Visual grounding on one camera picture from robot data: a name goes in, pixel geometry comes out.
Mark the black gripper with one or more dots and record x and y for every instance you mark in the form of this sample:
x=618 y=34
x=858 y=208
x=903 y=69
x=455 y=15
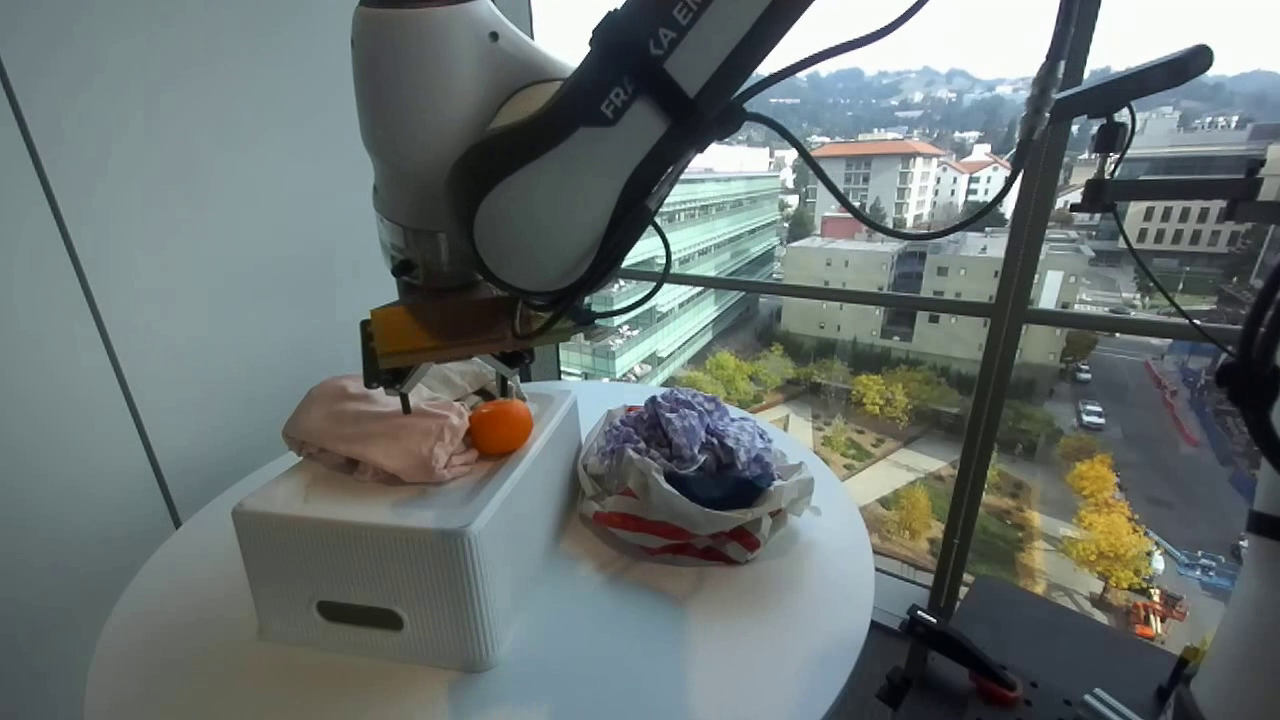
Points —
x=407 y=375

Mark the pale pink garment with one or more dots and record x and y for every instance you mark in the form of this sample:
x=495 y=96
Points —
x=381 y=432

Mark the purple white checkered cloth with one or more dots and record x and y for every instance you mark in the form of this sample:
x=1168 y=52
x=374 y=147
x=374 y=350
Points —
x=694 y=431

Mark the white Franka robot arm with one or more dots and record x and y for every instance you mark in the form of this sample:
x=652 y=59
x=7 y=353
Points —
x=535 y=163

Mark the orange fruit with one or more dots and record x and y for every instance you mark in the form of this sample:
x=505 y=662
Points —
x=501 y=431

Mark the white plastic storage box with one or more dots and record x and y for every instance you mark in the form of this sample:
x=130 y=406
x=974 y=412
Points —
x=400 y=560

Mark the black yellow tool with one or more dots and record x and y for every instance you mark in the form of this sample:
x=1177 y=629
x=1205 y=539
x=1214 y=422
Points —
x=1177 y=683

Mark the window guard rail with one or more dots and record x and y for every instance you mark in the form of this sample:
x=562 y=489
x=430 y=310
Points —
x=866 y=300

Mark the black camera boom bar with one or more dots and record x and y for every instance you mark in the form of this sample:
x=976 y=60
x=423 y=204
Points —
x=1135 y=78

